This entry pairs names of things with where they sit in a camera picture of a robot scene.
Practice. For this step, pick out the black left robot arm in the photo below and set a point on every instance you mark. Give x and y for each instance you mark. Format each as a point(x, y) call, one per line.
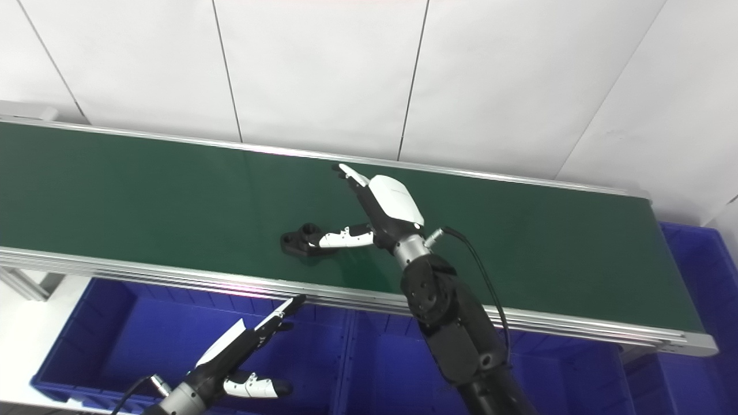
point(176, 400)

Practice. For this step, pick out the green conveyor belt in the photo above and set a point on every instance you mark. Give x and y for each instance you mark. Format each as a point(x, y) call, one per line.
point(288, 219)

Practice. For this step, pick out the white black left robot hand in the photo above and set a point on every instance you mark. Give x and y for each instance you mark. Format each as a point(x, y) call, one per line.
point(236, 363)

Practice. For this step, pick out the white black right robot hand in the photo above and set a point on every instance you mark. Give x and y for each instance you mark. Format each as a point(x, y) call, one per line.
point(380, 213)

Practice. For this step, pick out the black plastic machine part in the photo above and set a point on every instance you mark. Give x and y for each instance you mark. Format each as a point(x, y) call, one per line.
point(300, 239)

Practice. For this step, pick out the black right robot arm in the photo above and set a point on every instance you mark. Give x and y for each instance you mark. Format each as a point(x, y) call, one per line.
point(455, 328)

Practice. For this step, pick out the large blue plastic bin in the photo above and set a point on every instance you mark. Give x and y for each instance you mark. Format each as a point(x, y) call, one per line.
point(697, 323)
point(415, 369)
point(173, 351)

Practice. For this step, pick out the aluminium conveyor support leg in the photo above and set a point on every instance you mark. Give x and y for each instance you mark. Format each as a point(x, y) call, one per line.
point(29, 285)

